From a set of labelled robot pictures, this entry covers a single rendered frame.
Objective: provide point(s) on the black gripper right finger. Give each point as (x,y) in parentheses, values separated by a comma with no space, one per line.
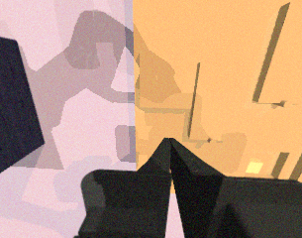
(203,192)

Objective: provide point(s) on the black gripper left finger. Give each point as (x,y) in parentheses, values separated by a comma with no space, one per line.
(147,188)

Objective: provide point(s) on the pale yellow block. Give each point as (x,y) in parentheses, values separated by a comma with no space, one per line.
(254,166)

